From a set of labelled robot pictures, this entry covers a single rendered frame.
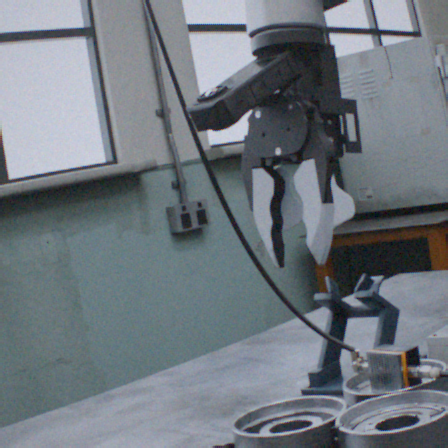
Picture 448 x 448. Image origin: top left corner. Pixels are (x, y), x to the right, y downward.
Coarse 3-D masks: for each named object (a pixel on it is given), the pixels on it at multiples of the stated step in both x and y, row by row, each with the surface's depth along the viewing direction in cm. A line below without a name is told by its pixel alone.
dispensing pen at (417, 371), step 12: (384, 348) 76; (396, 348) 75; (408, 348) 74; (360, 360) 79; (408, 360) 73; (360, 372) 79; (408, 372) 73; (420, 372) 71; (432, 372) 70; (444, 372) 69
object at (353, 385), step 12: (420, 360) 80; (432, 360) 78; (348, 384) 78; (360, 384) 80; (420, 384) 71; (432, 384) 72; (444, 384) 73; (348, 396) 75; (360, 396) 73; (372, 396) 72; (348, 408) 75
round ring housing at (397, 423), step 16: (368, 400) 70; (384, 400) 71; (400, 400) 70; (416, 400) 70; (432, 400) 69; (352, 416) 69; (368, 416) 69; (384, 416) 68; (400, 416) 68; (416, 416) 66; (352, 432) 63; (368, 432) 62; (384, 432) 61; (400, 432) 60; (416, 432) 60; (432, 432) 61
